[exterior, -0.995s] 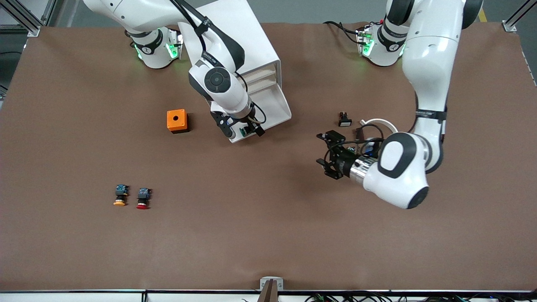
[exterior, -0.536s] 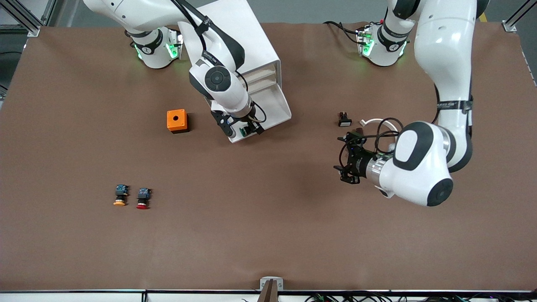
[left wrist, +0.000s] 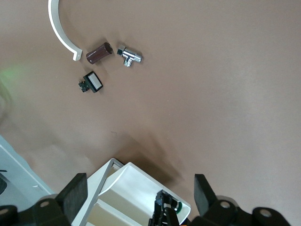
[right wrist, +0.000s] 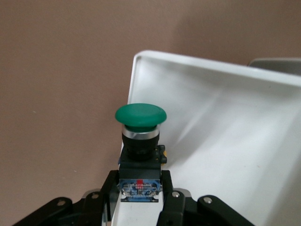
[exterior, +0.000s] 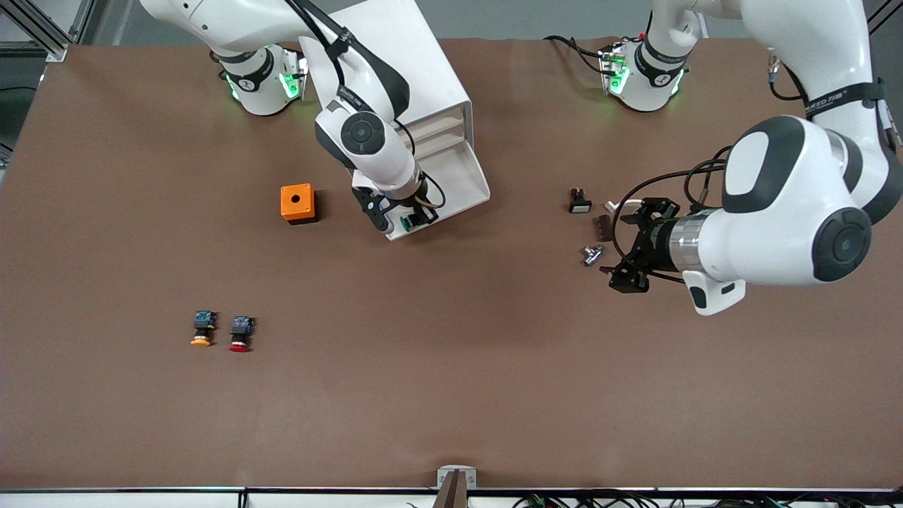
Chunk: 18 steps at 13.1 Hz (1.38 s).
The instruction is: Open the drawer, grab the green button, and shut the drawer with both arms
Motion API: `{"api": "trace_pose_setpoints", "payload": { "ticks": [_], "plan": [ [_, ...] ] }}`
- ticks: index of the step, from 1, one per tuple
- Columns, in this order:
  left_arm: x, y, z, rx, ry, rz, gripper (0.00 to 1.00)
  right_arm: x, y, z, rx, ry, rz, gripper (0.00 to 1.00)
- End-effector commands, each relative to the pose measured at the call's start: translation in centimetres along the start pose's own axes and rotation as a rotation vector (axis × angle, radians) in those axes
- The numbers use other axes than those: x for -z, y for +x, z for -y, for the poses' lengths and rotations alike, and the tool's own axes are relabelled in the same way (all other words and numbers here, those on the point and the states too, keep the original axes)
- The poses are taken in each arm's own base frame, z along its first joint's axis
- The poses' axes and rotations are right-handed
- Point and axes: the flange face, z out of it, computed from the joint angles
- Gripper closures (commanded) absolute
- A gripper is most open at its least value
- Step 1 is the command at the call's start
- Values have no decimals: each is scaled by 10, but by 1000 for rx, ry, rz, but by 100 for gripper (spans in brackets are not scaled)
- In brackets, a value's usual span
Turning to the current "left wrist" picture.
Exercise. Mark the chrome tee valve fitting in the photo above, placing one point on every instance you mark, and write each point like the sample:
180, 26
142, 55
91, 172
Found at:
129, 54

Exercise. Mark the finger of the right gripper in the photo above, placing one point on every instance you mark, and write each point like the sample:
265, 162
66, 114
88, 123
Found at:
171, 217

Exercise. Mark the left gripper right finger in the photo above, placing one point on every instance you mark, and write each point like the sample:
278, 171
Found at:
204, 197

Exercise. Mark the brown plastic cylinder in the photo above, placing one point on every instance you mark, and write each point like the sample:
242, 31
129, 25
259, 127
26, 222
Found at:
98, 53

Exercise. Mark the white half-round pipe clamp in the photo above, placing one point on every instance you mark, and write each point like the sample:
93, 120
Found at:
57, 30

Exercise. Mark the black switch with white face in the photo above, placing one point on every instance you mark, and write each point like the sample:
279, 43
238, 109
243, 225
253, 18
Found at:
94, 81

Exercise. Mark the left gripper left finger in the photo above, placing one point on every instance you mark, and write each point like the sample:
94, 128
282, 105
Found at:
73, 197

